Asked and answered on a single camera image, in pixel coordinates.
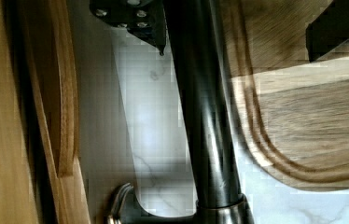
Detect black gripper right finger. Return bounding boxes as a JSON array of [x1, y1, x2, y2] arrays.
[[305, 0, 349, 62]]

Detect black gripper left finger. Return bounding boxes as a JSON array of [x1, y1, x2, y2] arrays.
[[89, 0, 166, 56]]

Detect bamboo drawer cabinet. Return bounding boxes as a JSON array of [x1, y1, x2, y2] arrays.
[[0, 0, 91, 224]]

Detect wooden cutting board tray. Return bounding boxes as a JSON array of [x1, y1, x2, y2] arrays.
[[218, 0, 349, 191]]

